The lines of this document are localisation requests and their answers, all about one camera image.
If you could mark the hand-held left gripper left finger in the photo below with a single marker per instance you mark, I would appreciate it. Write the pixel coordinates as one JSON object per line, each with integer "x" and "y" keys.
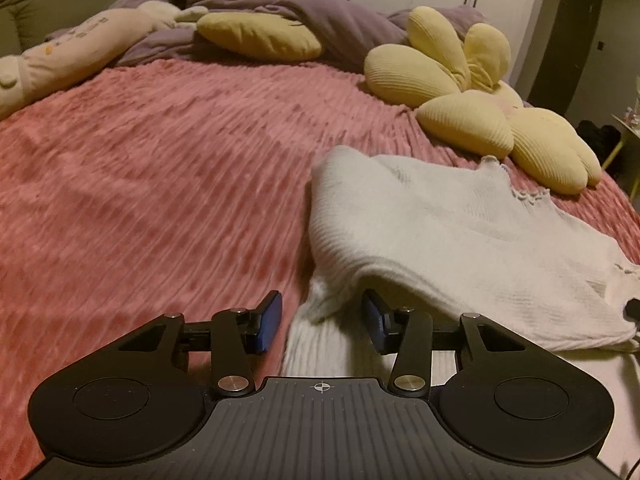
{"x": 270, "y": 321}

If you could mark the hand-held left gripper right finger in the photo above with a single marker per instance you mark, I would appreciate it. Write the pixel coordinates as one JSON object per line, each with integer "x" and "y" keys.
{"x": 373, "y": 321}

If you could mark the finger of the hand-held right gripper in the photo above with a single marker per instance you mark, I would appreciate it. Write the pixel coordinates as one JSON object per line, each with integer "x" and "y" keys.
{"x": 634, "y": 307}

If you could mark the white knit top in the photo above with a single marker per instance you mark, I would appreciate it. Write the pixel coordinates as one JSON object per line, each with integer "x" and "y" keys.
{"x": 425, "y": 220}

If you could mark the black bag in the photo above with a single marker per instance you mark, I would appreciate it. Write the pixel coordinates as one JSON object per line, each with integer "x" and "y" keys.
{"x": 597, "y": 137}

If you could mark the green side table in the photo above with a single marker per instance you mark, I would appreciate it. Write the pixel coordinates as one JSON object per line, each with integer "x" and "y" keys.
{"x": 625, "y": 132}

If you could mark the pink ribbed blanket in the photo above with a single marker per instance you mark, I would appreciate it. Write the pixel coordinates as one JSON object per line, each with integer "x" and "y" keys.
{"x": 150, "y": 185}

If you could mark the yellow flower-shaped pillow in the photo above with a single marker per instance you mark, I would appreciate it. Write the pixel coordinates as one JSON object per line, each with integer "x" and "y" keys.
{"x": 450, "y": 77}

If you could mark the yellow oval pillow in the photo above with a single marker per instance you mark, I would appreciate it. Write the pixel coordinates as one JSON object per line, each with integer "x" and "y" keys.
{"x": 260, "y": 35}

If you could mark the purple duvet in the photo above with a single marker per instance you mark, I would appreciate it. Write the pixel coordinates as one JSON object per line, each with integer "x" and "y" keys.
{"x": 340, "y": 25}

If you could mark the grey-green padded headboard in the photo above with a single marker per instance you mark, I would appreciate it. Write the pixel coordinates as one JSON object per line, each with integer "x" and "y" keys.
{"x": 30, "y": 15}

